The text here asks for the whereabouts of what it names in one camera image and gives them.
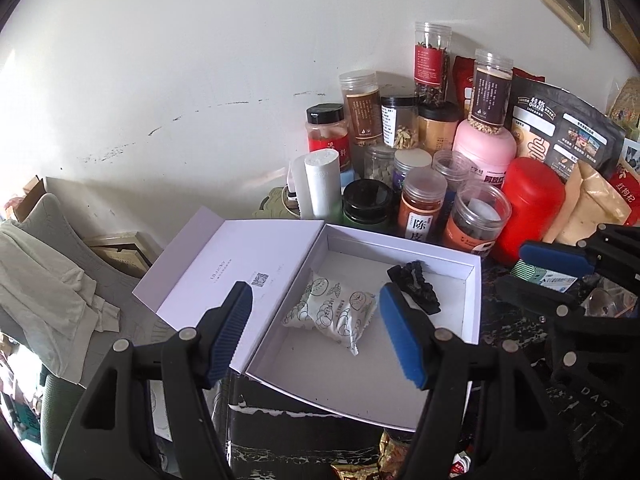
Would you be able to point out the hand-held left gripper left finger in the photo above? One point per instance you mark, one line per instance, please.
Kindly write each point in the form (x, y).
(232, 332)

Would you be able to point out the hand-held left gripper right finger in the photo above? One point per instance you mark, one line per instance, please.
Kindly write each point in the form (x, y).
(400, 335)

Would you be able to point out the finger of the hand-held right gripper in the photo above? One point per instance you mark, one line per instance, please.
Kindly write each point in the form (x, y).
(530, 292)
(555, 257)

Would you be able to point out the white gift box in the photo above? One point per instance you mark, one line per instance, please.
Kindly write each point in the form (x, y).
(310, 365)

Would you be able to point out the green and white medicine box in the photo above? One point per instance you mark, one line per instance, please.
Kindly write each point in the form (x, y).
(550, 280)

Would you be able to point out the black scrunchie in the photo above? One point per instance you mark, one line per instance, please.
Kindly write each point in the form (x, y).
(420, 295)

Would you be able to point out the red canister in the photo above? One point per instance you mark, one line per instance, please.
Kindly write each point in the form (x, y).
(530, 210)

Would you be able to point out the beige powder pouch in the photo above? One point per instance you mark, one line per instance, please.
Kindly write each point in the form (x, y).
(590, 200)

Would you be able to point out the clear glass cup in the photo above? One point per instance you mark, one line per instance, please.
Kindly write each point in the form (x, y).
(607, 302)

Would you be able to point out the white printed snack packet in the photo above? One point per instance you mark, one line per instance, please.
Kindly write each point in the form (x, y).
(325, 310)

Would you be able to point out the wide jar with orange label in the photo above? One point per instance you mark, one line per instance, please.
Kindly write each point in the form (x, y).
(475, 225)

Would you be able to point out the red pouch with white print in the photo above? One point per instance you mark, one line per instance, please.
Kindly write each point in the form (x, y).
(627, 195)

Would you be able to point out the brown gold snack packet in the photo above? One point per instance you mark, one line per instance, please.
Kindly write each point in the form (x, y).
(395, 455)

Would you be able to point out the jar of orange powder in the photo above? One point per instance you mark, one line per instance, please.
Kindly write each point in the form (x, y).
(422, 210)

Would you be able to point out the black and white photo card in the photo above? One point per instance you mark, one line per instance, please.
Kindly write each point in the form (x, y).
(632, 155)

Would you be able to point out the black food pouch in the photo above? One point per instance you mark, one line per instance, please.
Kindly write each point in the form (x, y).
(575, 130)

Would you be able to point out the pink plastic jar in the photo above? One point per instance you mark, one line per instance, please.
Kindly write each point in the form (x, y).
(482, 150)

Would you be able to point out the green ornament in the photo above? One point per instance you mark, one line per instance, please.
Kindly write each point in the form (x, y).
(272, 205)

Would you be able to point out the dark green jar black lid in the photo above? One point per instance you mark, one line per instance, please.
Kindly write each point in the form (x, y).
(367, 205)

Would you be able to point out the clear-lid plastic jar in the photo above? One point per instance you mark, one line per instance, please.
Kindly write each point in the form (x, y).
(452, 165)

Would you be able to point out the small red white packet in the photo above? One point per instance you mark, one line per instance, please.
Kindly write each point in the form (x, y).
(460, 465)

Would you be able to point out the white paper roll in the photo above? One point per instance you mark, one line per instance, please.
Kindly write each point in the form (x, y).
(322, 185)

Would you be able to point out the woven straw fan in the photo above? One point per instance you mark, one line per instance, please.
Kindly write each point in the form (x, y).
(627, 105)

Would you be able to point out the white-lid jar purple label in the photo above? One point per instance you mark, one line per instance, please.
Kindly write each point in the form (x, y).
(411, 165)

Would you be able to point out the jar of yellow powder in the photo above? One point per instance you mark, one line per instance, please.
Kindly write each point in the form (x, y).
(439, 132)

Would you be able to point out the clear jar of white tablets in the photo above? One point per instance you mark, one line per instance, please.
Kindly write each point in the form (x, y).
(380, 165)

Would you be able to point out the tall jar with brown label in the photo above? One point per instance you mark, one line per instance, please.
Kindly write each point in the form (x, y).
(490, 95)

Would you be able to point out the white cloth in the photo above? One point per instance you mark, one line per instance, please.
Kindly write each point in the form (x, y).
(45, 290)

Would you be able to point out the dark office chair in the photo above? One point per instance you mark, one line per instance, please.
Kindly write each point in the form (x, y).
(55, 420)

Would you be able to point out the black-lid jar of dried slices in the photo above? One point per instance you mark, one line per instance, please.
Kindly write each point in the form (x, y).
(399, 125)

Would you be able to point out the black-lid spice jar red label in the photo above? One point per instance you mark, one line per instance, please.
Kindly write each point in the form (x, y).
(327, 135)

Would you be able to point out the clear-lid jar with brown label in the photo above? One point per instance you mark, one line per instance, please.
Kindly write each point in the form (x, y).
(362, 115)

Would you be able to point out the tall jar with red label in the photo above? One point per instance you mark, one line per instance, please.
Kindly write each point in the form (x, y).
(431, 62)

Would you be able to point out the cardboard box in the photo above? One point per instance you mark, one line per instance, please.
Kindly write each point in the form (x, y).
(30, 192)

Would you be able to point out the wooden picture frame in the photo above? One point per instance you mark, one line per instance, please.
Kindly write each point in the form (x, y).
(125, 255)

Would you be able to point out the dark picture frame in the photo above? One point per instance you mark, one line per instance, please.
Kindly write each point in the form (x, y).
(620, 15)

